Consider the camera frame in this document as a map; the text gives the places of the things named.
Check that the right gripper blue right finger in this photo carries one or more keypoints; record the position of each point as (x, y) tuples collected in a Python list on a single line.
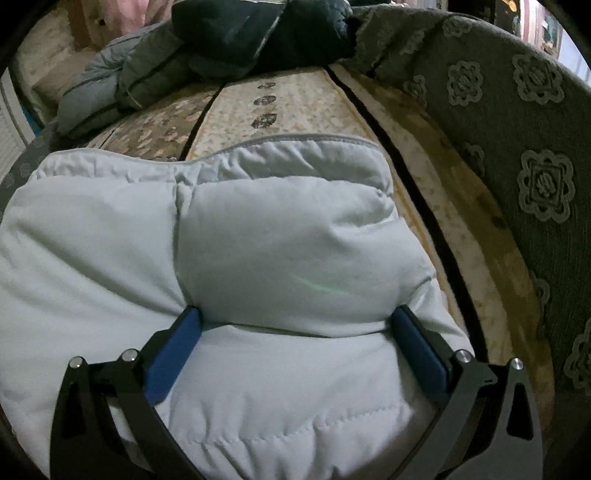
[(486, 425)]

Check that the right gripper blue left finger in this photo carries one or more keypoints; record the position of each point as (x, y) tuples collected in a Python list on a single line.
[(105, 425)]

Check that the light blue puffy jacket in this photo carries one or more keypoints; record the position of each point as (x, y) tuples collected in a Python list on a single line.
[(293, 249)]

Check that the beige floral patterned blanket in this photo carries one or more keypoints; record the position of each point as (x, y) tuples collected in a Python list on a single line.
[(285, 148)]

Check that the grey blue folded quilt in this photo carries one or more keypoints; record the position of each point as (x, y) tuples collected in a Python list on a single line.
[(129, 74)]

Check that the cream stacked bedding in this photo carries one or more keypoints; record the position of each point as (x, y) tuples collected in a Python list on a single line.
[(56, 50)]

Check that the pink window curtain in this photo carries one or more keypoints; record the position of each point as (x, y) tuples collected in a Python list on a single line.
[(126, 16)]

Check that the dark navy striped quilt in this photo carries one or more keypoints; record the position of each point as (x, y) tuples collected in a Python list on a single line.
[(231, 40)]

